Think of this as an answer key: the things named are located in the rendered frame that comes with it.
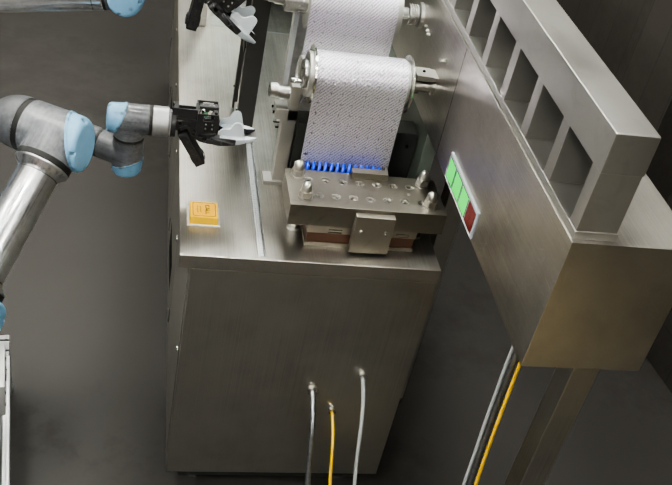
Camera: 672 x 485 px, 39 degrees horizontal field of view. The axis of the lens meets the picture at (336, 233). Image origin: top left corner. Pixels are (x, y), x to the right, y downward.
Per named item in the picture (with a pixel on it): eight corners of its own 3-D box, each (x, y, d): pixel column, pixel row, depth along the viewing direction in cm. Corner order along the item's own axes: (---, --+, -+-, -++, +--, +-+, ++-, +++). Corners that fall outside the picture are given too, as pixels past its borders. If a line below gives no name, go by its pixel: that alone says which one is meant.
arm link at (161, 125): (151, 141, 232) (151, 124, 239) (170, 143, 233) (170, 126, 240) (153, 115, 228) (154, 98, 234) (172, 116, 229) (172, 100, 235)
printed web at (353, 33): (280, 125, 284) (308, -37, 254) (356, 132, 289) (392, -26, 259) (292, 200, 253) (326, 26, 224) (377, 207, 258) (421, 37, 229)
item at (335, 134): (299, 163, 247) (311, 101, 236) (386, 170, 252) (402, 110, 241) (299, 164, 246) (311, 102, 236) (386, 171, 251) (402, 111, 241)
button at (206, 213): (189, 208, 242) (190, 200, 241) (216, 210, 244) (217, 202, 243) (189, 224, 237) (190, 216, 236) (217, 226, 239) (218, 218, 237)
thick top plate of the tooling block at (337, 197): (281, 186, 245) (284, 167, 242) (428, 198, 254) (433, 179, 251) (286, 223, 233) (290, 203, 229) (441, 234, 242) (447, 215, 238)
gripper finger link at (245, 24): (269, 34, 223) (242, 5, 219) (250, 50, 225) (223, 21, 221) (269, 30, 226) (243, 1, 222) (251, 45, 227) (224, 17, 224)
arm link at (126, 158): (108, 155, 245) (110, 118, 239) (147, 169, 243) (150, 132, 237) (92, 169, 239) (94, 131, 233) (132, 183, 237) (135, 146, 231)
